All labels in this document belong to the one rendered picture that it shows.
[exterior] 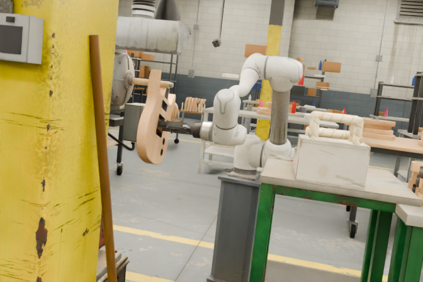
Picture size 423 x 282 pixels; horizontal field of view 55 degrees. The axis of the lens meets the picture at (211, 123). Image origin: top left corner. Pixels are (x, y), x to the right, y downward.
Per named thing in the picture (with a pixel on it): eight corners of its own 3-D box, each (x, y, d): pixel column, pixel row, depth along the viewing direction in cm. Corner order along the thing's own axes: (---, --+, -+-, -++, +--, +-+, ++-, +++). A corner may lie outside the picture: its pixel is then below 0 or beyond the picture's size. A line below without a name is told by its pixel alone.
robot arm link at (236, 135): (216, 132, 199) (215, 112, 190) (248, 136, 196) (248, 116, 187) (211, 148, 191) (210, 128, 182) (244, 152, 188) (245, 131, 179)
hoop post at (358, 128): (352, 144, 161) (356, 121, 160) (351, 143, 164) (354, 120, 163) (360, 145, 161) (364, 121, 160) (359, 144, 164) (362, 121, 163)
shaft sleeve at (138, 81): (135, 78, 198) (134, 84, 198) (133, 77, 195) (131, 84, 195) (170, 82, 195) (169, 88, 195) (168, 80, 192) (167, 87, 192)
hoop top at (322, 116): (312, 119, 163) (313, 111, 163) (311, 118, 166) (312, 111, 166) (364, 126, 160) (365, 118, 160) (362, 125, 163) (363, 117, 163)
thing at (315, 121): (310, 138, 164) (312, 116, 163) (308, 138, 167) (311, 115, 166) (317, 140, 163) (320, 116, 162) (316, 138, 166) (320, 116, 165)
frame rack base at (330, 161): (295, 180, 164) (301, 138, 163) (293, 172, 179) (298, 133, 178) (365, 189, 161) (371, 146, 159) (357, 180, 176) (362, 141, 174)
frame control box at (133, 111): (91, 148, 219) (95, 101, 217) (109, 143, 240) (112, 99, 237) (134, 155, 214) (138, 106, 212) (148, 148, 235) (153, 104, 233)
